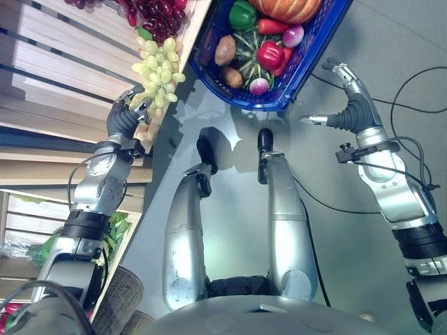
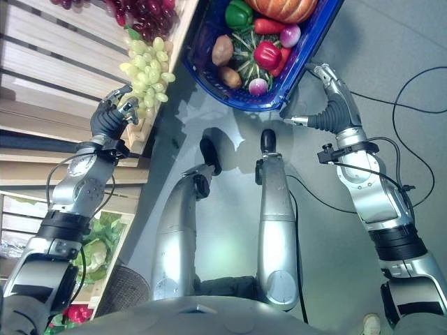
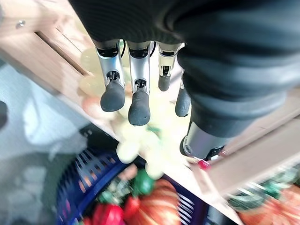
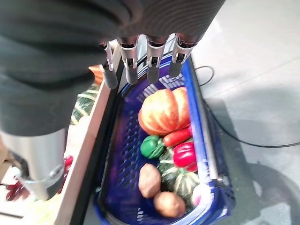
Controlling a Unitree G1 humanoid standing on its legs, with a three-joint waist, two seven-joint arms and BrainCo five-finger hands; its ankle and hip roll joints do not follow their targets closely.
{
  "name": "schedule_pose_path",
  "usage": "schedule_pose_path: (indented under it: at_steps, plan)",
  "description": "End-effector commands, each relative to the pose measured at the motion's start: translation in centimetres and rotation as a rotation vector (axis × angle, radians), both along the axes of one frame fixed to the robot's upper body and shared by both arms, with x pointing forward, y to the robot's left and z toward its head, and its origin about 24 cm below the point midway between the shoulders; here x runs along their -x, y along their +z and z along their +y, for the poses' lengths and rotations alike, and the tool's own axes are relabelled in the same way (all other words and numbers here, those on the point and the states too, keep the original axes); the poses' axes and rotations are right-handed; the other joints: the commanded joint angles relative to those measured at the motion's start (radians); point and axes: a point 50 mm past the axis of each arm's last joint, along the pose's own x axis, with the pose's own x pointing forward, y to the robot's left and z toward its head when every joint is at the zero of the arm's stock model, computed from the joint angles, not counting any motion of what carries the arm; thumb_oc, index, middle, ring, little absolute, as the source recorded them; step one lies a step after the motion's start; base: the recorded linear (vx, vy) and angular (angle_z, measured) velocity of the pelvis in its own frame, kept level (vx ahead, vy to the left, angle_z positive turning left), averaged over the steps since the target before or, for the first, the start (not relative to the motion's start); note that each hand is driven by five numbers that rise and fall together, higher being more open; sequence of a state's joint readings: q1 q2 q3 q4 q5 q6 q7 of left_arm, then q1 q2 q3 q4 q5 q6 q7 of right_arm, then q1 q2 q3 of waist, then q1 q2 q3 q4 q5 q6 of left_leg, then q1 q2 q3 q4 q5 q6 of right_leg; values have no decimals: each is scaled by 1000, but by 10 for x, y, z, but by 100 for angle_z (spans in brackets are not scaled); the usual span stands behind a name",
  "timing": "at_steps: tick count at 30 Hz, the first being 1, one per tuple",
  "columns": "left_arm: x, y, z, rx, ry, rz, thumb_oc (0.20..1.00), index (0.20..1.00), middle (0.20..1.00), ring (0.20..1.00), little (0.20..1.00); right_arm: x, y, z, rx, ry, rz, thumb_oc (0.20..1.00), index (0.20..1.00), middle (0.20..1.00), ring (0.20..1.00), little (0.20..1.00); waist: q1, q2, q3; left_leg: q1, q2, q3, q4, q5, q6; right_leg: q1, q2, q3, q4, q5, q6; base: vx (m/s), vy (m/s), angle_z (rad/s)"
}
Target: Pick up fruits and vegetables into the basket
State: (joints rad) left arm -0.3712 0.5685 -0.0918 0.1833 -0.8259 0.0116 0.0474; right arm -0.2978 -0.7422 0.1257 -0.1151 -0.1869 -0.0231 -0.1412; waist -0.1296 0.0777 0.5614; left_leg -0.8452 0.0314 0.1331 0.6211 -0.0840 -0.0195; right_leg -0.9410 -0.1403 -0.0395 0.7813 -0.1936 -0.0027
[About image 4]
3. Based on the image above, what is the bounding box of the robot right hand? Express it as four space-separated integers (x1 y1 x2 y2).
0 0 226 202

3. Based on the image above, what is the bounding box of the blue plastic shopping basket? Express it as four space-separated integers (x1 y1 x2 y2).
93 54 236 225

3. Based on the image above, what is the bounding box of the small orange pumpkin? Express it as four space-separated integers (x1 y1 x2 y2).
88 65 105 85

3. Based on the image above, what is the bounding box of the dark green striped squash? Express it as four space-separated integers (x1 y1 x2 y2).
157 148 200 210
70 83 101 126

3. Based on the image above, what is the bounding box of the wooden produce crate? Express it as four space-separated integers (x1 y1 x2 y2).
0 43 122 225

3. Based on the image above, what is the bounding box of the orange striped pumpkin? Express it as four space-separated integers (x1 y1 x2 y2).
137 87 192 137

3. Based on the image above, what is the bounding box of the green bell pepper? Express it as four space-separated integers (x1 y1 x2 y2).
140 135 166 159

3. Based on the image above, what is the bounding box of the brown potato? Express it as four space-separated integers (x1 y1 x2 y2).
153 191 186 218
138 163 162 199

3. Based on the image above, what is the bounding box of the red bell pepper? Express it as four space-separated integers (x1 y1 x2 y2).
173 141 198 173

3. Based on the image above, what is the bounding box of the pink white radish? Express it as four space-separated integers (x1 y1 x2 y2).
191 184 209 207

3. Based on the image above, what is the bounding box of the grey basket handle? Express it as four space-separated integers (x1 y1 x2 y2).
187 57 230 188

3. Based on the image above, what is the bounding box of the black cable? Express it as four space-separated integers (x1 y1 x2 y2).
193 66 300 148

